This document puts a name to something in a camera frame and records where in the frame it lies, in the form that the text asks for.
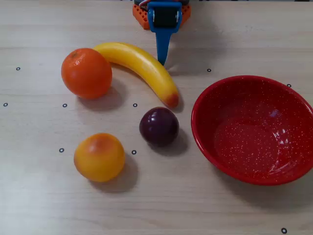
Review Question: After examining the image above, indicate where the dark purple toy plum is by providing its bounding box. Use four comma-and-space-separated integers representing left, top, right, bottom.
139, 106, 180, 148

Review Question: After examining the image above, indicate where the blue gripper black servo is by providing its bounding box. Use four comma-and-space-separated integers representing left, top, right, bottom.
147, 1, 183, 67

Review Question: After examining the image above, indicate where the orange robot arm base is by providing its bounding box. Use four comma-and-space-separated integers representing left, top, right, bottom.
133, 0, 192, 30

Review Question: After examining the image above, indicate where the orange toy orange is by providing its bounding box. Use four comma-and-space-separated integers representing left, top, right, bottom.
61, 47, 113, 100

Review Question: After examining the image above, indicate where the red speckled bowl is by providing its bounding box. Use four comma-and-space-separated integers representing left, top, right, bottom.
191, 75, 313, 186

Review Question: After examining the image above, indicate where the yellow orange toy peach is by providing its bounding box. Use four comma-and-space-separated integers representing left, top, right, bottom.
73, 133, 126, 183

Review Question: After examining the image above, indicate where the yellow toy banana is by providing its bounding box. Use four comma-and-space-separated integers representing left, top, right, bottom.
92, 42, 179, 109

